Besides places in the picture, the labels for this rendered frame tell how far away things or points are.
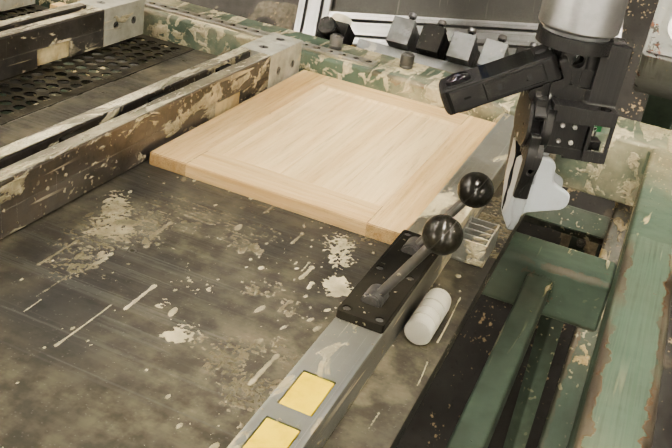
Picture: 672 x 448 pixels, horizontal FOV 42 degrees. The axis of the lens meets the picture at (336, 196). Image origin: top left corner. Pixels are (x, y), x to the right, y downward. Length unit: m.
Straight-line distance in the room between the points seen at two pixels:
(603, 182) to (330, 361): 0.81
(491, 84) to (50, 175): 0.51
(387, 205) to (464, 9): 1.28
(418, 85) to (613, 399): 0.83
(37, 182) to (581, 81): 0.59
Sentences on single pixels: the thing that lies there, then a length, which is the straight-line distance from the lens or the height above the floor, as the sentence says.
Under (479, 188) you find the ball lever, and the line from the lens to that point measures 0.89.
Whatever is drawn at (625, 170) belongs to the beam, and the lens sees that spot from 1.48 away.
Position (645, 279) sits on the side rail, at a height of 1.29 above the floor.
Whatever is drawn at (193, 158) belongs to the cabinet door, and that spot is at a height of 1.27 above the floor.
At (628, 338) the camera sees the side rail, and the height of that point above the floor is 1.40.
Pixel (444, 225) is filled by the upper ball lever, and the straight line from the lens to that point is 0.79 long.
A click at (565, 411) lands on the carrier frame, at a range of 1.52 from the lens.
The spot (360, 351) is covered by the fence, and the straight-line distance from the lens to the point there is 0.80.
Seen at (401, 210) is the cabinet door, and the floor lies 1.24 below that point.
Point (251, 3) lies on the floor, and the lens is 2.73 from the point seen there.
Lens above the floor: 2.30
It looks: 71 degrees down
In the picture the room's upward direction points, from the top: 44 degrees counter-clockwise
